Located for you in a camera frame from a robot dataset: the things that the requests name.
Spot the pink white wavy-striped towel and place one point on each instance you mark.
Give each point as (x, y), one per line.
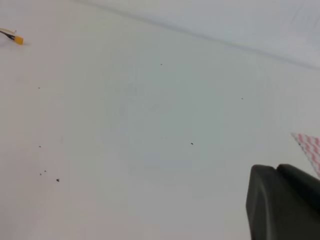
(310, 145)

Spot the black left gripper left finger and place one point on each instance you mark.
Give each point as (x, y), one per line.
(275, 211)

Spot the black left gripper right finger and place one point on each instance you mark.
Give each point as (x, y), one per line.
(305, 185)

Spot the yellow connector with wires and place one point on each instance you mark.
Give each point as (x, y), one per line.
(12, 36)

